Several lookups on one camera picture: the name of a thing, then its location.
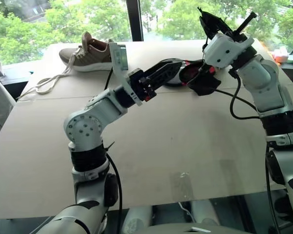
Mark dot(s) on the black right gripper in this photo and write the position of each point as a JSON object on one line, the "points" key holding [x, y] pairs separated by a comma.
{"points": [[239, 34]]}

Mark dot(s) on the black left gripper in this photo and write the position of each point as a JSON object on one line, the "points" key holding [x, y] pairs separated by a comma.
{"points": [[140, 84]]}

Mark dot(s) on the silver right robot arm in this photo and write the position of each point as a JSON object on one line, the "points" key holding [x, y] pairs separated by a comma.
{"points": [[266, 80]]}

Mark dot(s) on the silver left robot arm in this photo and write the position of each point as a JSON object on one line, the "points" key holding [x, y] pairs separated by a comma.
{"points": [[88, 126]]}

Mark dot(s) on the brown cardboard table cover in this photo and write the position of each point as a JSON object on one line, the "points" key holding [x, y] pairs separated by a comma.
{"points": [[173, 136]]}

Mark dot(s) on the brown sneaker with white laces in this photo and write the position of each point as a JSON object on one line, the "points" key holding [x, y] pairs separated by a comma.
{"points": [[92, 56]]}

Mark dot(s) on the pink box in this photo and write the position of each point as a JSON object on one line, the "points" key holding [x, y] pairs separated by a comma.
{"points": [[280, 57]]}

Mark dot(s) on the white rounded shape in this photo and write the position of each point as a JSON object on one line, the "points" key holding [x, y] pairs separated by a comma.
{"points": [[139, 217], [203, 213]]}

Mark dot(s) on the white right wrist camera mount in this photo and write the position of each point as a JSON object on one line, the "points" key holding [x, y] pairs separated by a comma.
{"points": [[222, 51]]}

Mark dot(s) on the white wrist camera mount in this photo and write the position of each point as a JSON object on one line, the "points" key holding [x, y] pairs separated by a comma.
{"points": [[222, 51], [118, 61]]}

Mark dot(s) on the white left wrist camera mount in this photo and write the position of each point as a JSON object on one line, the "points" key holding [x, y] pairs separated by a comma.
{"points": [[118, 61]]}

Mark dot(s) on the dark window frame post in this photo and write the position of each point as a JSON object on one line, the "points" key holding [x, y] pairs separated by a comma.
{"points": [[134, 19]]}

